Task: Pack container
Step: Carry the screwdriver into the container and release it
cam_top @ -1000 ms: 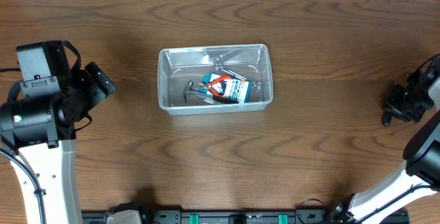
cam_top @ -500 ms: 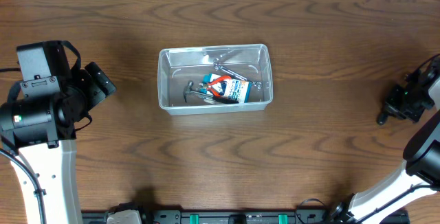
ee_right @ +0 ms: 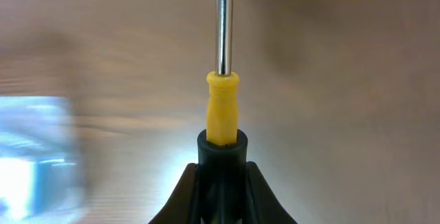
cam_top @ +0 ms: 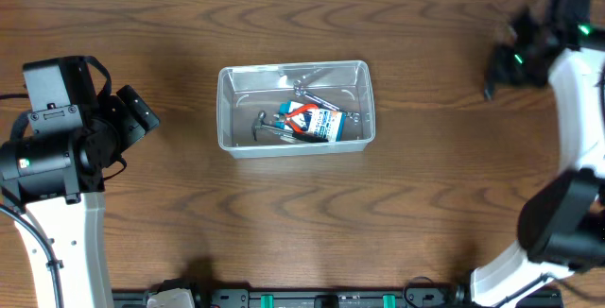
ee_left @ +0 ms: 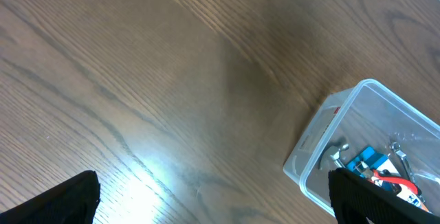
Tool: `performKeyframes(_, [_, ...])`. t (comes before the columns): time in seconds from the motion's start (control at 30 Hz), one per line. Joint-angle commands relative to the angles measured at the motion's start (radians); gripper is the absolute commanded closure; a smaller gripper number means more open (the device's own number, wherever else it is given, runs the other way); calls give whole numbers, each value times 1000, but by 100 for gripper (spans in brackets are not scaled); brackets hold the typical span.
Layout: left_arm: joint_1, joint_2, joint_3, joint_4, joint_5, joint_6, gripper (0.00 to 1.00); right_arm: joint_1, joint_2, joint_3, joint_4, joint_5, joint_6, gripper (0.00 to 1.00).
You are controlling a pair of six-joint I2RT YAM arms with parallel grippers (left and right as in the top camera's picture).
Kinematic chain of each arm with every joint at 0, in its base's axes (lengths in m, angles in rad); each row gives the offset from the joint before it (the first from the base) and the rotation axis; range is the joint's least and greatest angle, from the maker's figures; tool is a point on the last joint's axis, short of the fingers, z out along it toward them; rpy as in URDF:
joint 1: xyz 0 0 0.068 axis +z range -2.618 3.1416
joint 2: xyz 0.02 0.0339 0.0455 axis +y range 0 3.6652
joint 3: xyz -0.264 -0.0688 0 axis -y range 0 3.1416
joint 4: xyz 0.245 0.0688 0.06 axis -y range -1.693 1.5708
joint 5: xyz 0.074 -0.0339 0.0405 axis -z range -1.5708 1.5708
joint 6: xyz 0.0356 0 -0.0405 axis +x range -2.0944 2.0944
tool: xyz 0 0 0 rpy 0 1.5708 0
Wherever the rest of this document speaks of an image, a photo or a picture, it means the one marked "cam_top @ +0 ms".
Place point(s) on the small claw hammer black grip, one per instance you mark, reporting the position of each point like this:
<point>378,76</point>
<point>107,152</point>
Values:
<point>259,123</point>

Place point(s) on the clear plastic container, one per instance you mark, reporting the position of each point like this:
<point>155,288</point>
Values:
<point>244,91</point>

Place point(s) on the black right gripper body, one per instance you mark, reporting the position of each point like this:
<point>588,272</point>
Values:
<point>512,64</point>

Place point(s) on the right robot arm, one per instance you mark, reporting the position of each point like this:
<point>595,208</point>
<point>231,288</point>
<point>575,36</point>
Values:
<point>557,235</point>

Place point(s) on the silver combination wrench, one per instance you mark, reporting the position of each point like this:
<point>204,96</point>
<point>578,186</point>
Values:
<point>300,91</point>

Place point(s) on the blue white product box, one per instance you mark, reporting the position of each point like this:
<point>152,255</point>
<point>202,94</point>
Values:
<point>327,124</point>

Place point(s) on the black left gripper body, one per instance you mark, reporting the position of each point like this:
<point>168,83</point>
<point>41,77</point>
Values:
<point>138,111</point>

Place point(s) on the black handled screwdriver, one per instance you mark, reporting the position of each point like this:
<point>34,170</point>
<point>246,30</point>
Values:
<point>489,86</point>

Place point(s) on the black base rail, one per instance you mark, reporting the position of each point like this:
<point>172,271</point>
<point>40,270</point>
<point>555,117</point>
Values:
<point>419,296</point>

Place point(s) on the red handled pliers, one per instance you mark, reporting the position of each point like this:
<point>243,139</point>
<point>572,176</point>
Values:
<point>295,116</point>

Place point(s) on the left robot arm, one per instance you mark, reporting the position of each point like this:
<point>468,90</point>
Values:
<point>52,174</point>

